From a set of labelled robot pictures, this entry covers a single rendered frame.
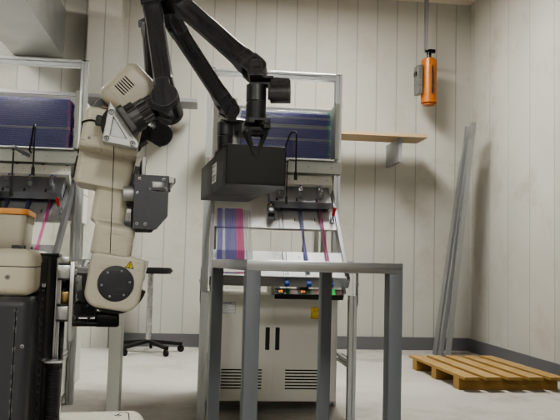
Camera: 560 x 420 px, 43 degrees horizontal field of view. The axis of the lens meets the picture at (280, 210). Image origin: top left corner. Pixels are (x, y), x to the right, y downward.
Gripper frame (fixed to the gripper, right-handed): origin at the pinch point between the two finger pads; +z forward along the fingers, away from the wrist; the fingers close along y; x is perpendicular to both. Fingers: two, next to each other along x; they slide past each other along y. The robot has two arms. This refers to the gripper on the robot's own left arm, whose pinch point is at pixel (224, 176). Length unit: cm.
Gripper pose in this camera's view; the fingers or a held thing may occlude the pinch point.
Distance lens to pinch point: 255.1
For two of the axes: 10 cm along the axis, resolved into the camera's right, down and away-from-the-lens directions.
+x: -9.7, -0.3, -2.3
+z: -0.1, 10.0, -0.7
